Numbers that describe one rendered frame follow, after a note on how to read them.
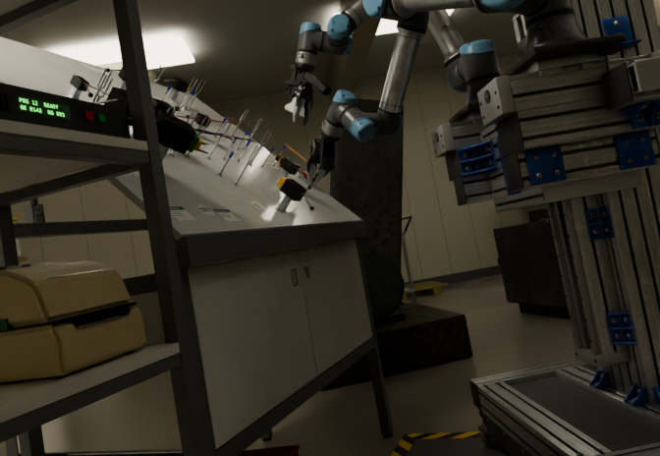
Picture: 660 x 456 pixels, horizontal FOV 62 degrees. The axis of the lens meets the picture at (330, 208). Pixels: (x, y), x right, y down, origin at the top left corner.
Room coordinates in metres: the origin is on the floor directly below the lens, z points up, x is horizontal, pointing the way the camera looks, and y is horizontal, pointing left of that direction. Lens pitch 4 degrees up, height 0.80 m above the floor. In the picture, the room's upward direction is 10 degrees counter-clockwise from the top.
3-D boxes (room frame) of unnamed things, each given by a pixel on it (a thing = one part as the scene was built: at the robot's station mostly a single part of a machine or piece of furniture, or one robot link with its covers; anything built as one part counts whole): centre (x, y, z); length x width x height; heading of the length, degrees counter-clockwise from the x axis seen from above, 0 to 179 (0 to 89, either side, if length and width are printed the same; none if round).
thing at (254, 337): (1.47, 0.24, 0.60); 0.55 x 0.02 x 0.39; 158
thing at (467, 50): (1.87, -0.59, 1.33); 0.13 x 0.12 x 0.14; 3
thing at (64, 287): (1.01, 0.56, 0.76); 0.30 x 0.21 x 0.20; 71
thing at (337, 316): (1.98, 0.03, 0.60); 0.55 x 0.03 x 0.39; 158
